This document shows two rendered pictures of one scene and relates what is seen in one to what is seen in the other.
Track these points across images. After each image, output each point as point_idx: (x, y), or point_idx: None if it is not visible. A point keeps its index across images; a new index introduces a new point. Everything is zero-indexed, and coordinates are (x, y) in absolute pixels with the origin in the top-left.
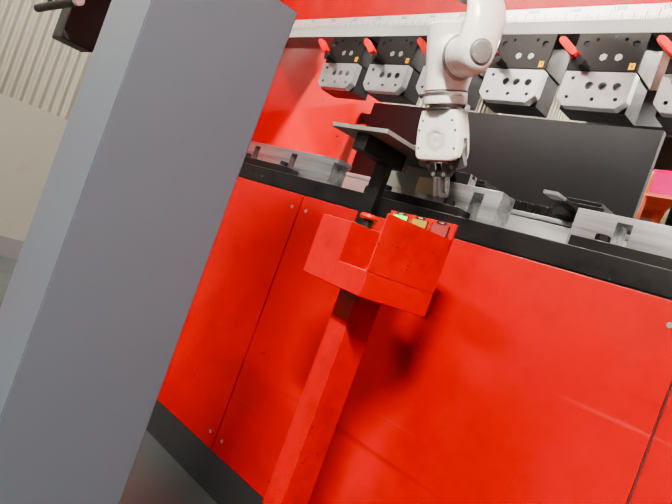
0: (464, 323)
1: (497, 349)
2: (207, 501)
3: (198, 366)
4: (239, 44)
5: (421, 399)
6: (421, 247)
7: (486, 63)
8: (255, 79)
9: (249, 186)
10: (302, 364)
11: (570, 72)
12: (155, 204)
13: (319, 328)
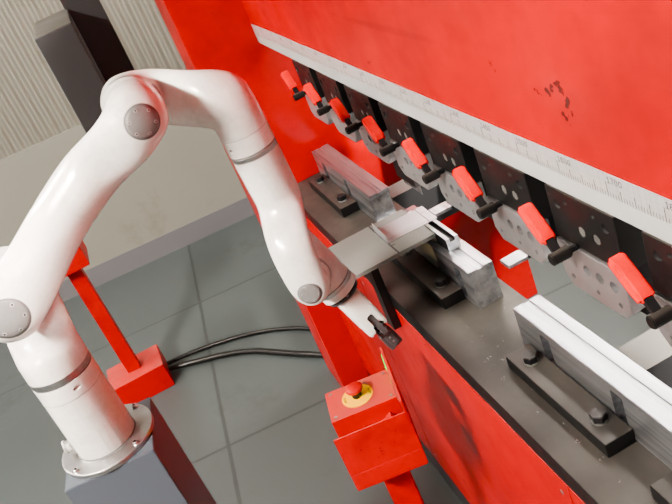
0: (479, 430)
1: (503, 461)
2: (450, 499)
3: None
4: (141, 492)
5: (493, 478)
6: (381, 435)
7: (321, 295)
8: (166, 494)
9: (326, 241)
10: (433, 417)
11: (435, 168)
12: None
13: (424, 392)
